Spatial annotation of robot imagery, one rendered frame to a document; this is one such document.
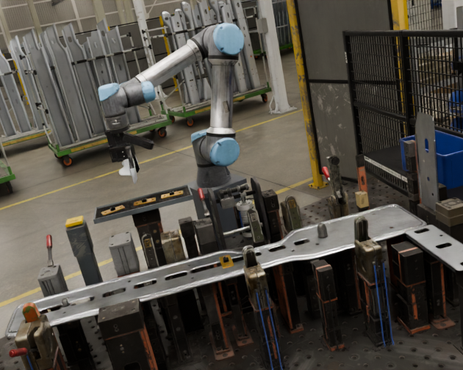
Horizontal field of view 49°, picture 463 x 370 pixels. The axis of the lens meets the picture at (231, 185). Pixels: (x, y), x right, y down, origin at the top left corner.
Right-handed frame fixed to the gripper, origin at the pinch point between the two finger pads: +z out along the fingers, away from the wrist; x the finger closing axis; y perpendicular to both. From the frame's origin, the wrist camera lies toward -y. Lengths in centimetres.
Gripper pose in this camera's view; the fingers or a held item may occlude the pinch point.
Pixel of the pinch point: (138, 178)
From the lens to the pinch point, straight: 192.4
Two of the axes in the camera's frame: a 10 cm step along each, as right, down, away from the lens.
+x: 1.1, 3.0, -9.5
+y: -9.8, 2.2, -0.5
